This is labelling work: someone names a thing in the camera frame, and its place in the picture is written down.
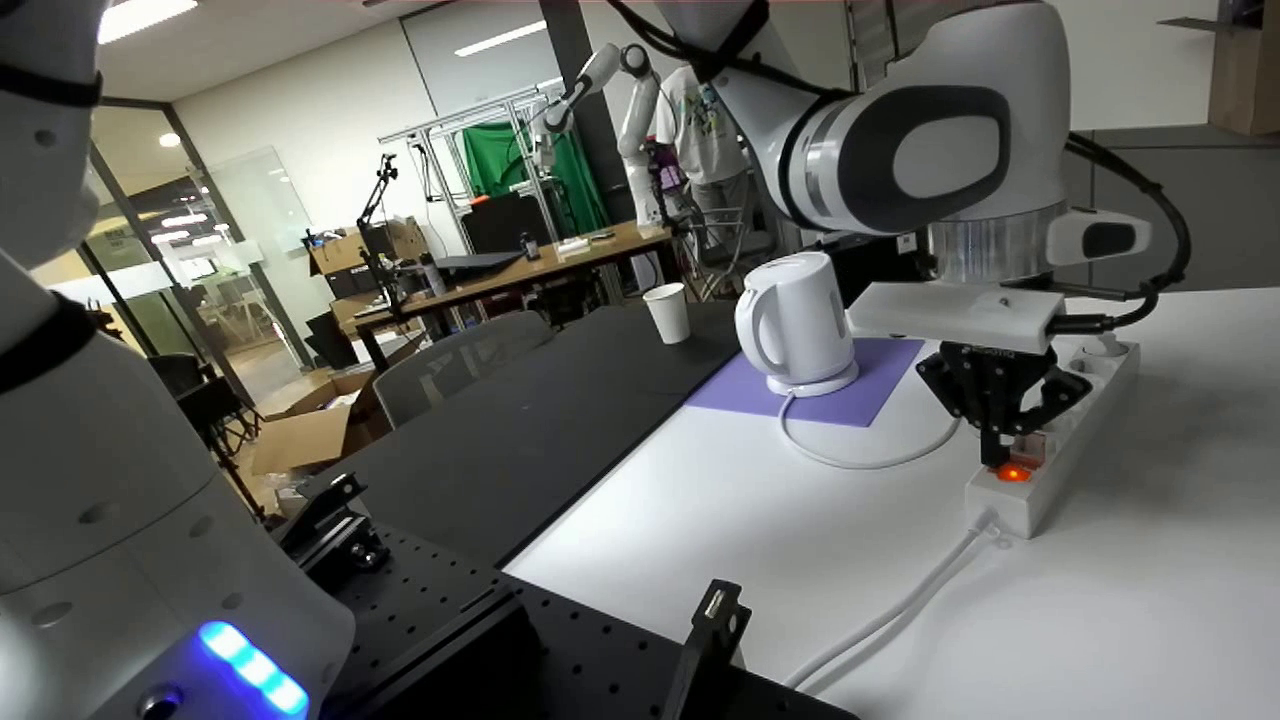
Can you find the ceiling light panel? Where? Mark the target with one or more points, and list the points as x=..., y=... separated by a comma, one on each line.
x=141, y=18

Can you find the black tripod stand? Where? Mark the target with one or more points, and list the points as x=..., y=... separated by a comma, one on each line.
x=379, y=190

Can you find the white paper cup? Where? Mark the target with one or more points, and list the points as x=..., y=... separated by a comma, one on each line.
x=671, y=312

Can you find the green cloth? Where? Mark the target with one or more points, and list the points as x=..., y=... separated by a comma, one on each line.
x=491, y=157

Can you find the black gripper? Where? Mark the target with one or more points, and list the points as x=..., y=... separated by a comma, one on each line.
x=993, y=377

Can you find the wooden desk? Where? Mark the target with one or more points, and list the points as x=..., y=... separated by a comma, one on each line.
x=533, y=271

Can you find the black perforated mounting board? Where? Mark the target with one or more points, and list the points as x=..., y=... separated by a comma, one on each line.
x=441, y=605

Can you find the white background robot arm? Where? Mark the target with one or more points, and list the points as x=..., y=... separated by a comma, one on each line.
x=643, y=121

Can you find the black metal block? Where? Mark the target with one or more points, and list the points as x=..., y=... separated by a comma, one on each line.
x=327, y=521

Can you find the grey office partition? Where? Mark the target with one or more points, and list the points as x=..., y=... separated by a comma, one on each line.
x=1227, y=213

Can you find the white power strip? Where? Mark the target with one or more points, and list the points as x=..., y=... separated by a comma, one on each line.
x=1067, y=467

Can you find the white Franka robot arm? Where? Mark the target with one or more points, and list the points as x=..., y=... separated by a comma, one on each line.
x=920, y=147

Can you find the wooden shelf cabinet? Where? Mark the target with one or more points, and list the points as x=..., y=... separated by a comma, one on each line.
x=1246, y=82

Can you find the black clamp bracket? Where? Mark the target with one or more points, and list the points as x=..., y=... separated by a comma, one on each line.
x=712, y=621

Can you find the grey office chair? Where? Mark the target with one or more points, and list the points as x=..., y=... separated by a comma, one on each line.
x=455, y=362

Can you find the purple mat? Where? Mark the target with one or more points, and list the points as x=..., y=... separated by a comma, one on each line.
x=747, y=386

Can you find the standing person white shirt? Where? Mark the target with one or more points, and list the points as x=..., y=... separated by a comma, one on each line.
x=692, y=135

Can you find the open cardboard box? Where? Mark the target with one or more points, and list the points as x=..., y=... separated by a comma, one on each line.
x=302, y=440

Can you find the white electric kettle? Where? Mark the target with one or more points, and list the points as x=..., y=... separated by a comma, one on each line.
x=804, y=322

